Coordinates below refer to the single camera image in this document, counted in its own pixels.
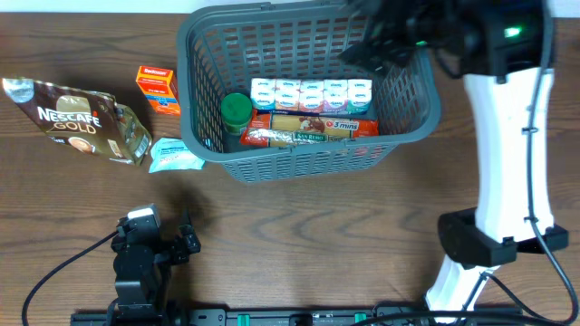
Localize Kleenex tissue multipack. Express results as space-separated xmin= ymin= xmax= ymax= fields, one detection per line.
xmin=250 ymin=78 xmax=372 ymax=116

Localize Nescafe Gold coffee pouch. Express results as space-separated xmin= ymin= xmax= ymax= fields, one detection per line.
xmin=2 ymin=78 xmax=152 ymax=166

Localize San Remo spaghetti packet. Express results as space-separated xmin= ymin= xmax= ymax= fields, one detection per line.
xmin=240 ymin=114 xmax=379 ymax=147

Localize green lid glass jar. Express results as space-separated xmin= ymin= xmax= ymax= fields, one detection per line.
xmin=220 ymin=92 xmax=253 ymax=136

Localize dark grey plastic basket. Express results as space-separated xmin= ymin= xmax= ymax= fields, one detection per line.
xmin=177 ymin=1 xmax=441 ymax=183

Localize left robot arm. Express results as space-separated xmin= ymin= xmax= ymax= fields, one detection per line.
xmin=105 ymin=204 xmax=201 ymax=325

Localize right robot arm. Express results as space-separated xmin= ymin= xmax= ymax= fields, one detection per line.
xmin=340 ymin=0 xmax=568 ymax=325

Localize light blue wipes pack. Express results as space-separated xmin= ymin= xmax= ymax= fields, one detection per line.
xmin=149 ymin=138 xmax=205 ymax=174

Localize orange Redoxon box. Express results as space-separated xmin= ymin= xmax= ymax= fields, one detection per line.
xmin=136 ymin=65 xmax=181 ymax=116

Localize left black cable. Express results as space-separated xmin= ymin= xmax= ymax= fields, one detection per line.
xmin=21 ymin=229 xmax=120 ymax=326

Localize black cable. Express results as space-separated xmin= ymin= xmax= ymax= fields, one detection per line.
xmin=21 ymin=229 xmax=120 ymax=326
xmin=461 ymin=0 xmax=580 ymax=325

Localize right black cable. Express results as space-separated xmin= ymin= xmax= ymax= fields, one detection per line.
xmin=461 ymin=0 xmax=580 ymax=325

